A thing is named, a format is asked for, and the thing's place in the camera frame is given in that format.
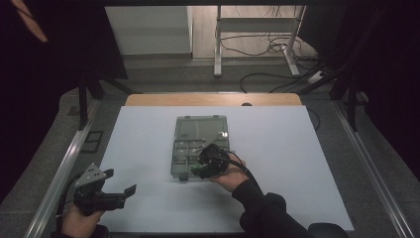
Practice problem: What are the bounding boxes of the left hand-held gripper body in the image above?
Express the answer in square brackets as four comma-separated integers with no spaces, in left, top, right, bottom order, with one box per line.
[72,162,126,216]

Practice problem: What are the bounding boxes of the aluminium rail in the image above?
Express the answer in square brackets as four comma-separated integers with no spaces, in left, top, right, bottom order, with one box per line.
[23,98,102,238]
[332,98,415,238]

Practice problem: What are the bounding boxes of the person's left hand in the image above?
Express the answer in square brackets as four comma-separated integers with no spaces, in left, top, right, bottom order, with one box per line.
[60,204,107,237]

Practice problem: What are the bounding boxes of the black floor cables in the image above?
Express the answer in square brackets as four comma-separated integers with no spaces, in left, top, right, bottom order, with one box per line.
[219,31,331,94]

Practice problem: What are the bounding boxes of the black metal stand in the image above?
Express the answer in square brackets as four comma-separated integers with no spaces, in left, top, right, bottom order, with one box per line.
[298,62,369,133]
[77,70,142,131]

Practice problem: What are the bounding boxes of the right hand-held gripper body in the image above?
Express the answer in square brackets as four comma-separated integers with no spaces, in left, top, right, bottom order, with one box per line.
[196,132,233,179]

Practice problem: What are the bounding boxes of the white board panel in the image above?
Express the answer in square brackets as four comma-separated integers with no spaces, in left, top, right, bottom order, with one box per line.
[104,5,193,57]

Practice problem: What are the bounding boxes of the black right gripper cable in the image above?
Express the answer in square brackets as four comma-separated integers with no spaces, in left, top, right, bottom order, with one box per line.
[224,151,265,196]

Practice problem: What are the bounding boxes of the white metal desk frame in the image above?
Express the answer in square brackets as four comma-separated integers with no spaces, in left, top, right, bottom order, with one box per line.
[213,4,306,78]

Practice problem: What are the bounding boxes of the person's right hand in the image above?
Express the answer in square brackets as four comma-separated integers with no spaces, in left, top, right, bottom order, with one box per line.
[209,153,251,193]

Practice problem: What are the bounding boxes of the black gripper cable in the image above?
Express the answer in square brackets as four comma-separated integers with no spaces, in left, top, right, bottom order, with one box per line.
[224,151,265,196]
[55,172,85,232]

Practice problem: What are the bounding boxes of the transparent grey compartment box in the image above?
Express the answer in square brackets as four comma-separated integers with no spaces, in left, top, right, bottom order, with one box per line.
[170,114,231,182]

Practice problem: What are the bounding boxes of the black rectangular frame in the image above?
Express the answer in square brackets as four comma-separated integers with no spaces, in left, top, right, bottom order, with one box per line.
[80,130,104,154]

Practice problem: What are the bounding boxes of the white paper sheet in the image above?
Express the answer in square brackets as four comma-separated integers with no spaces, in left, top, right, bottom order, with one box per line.
[98,105,355,234]

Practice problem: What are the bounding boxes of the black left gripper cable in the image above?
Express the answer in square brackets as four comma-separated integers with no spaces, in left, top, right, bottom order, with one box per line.
[55,172,85,232]

